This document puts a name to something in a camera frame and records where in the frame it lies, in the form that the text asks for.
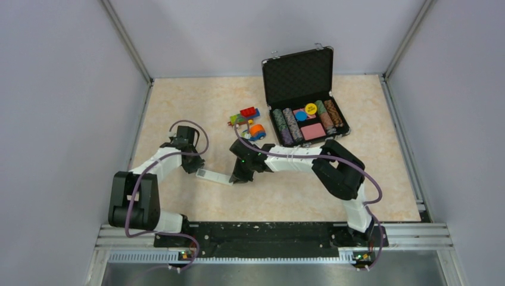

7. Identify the white remote control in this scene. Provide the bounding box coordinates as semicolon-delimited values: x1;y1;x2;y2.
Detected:
196;169;233;185

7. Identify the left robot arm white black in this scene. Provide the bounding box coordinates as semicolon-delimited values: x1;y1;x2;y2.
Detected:
108;126;205;246

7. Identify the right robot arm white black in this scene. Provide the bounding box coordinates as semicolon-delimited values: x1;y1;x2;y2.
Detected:
230;139;373;245

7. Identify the orange blue toy car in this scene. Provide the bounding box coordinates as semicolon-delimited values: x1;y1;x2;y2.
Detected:
243;124;266;142

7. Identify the red blue brick truck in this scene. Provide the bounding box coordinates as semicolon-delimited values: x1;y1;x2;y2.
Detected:
227;107;260;126

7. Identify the green purple chip stack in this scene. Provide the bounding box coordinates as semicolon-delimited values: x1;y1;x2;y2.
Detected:
273;109;294;145

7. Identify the blue purple chip stack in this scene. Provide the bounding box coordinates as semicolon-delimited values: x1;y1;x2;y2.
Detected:
282;108;304;142

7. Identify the blue poker chip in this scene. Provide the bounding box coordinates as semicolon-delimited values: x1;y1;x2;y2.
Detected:
294;110;308;122

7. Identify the pink card deck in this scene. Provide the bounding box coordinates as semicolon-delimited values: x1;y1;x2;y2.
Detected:
300;123;326;141

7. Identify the yellow dealer button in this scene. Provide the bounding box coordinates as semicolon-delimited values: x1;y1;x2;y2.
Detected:
304;103;317;117

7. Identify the black poker chip case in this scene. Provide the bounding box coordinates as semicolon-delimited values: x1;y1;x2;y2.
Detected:
261;43;351;147

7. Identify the brown orange chip stack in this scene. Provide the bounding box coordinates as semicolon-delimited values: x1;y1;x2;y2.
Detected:
324;100;344;128

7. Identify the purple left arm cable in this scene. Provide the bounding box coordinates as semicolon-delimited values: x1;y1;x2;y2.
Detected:
124;120;210;273

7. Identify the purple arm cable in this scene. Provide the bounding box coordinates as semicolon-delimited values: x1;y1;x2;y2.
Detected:
233;122;384;271
124;120;210;273

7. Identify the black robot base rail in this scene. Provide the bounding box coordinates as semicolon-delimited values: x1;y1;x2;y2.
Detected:
154;222;389;259

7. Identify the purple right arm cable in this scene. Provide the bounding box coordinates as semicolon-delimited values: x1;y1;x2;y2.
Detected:
233;122;384;271

